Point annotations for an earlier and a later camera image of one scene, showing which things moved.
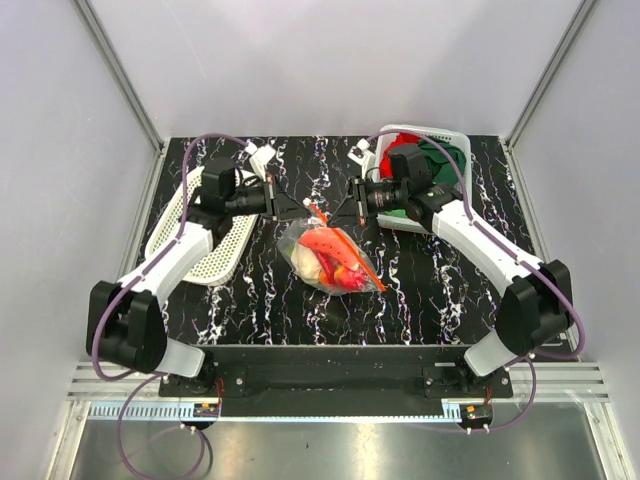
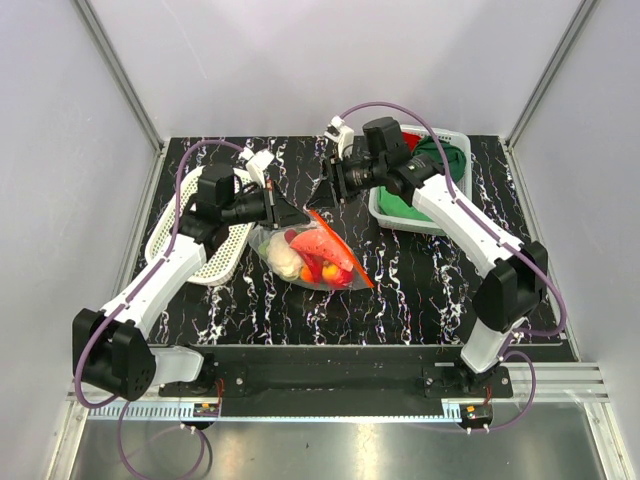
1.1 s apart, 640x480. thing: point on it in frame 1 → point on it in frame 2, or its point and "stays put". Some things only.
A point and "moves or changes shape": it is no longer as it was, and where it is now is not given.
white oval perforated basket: x=228 y=241 stays put
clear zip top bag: x=323 y=258 moves or changes shape
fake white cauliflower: x=306 y=263 → x=282 y=257
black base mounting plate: x=338 y=381 stays put
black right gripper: x=354 y=207 → x=323 y=194
